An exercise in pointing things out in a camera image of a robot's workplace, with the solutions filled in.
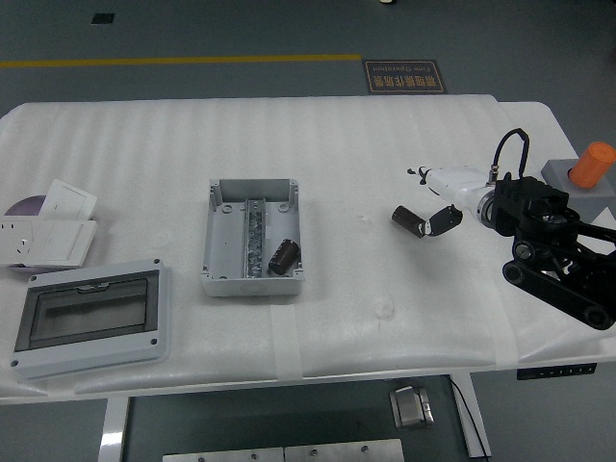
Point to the white tape strip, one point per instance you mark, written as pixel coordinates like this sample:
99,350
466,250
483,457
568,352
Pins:
286,346
506,337

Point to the black floor sign orange text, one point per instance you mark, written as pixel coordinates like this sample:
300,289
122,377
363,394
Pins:
404,77

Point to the grey open junction box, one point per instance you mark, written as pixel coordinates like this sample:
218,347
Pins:
226,240

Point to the grey metal plate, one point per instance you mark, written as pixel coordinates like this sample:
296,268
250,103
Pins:
221,455

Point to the white table leg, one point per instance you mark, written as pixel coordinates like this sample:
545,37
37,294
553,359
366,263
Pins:
477,423
113,433

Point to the dark brown cylindrical battery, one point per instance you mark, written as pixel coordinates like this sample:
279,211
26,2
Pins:
284,255
404,219

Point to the white wall socket panel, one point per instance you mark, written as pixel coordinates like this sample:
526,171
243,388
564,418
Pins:
17,238

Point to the orange cylinder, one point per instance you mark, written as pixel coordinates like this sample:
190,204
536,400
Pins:
592,166

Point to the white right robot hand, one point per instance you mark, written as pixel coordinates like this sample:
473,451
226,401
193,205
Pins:
457,185

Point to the metal mounting rail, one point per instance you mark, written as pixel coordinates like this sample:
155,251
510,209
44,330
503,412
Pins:
255,240

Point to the black table control panel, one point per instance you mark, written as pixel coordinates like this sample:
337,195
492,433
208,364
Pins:
553,372

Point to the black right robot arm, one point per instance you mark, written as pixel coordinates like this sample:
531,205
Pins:
534,207

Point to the white foam mat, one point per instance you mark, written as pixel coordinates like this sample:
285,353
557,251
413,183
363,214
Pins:
337,144

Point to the purple disc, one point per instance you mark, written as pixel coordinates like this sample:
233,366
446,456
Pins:
26,207

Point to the silver metal bracket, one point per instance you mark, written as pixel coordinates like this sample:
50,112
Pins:
409,409

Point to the grey block base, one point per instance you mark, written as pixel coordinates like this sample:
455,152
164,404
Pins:
589,202

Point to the white wall switch panel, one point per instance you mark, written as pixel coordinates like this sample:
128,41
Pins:
67,199
62,243

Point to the grey lid with clear window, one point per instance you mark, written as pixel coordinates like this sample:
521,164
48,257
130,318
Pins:
96,356

